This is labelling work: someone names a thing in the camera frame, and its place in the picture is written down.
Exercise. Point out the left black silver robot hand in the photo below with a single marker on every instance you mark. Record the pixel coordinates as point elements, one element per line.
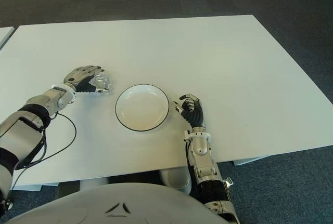
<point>78,77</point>

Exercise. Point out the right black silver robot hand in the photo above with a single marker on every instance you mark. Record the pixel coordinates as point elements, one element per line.
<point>195,113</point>

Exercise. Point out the clear water bottle blue cap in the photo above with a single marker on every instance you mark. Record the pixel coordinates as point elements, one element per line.
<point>102,81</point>

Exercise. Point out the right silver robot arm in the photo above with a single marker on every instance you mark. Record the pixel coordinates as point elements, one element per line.
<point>200,146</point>

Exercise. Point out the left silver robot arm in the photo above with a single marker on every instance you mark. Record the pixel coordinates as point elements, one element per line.
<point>23,133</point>

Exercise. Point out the white plate black rim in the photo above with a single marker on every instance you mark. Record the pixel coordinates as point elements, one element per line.
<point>141,109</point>

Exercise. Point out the grey robot lower body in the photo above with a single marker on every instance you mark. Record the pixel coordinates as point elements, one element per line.
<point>177,179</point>

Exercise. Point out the white side table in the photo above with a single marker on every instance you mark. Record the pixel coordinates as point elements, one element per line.
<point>5,35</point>

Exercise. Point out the grey robot torso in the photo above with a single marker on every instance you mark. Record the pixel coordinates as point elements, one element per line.
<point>117,203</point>

